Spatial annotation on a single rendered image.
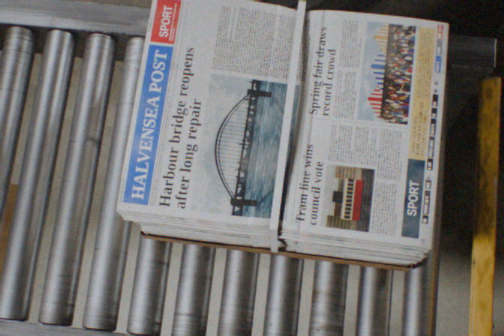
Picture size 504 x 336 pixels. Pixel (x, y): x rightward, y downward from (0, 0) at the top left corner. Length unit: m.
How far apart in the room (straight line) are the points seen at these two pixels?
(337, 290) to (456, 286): 0.87
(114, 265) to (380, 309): 0.38
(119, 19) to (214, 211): 0.45
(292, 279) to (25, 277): 0.39
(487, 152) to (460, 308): 0.84
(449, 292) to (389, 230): 1.07
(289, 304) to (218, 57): 0.37
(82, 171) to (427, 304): 0.54
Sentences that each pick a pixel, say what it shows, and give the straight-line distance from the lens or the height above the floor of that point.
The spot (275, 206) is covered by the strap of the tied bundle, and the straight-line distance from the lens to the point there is 0.94.
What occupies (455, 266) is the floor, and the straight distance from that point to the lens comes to 2.02.
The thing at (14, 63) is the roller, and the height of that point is 0.80.
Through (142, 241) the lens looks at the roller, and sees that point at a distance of 1.20.
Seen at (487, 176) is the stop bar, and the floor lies 0.82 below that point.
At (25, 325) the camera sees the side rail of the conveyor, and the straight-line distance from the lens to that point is 1.21.
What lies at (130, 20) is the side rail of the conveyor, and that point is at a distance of 1.30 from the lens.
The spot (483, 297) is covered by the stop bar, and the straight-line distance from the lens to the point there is 1.18.
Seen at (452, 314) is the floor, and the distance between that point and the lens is 2.01.
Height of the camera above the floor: 1.96
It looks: 75 degrees down
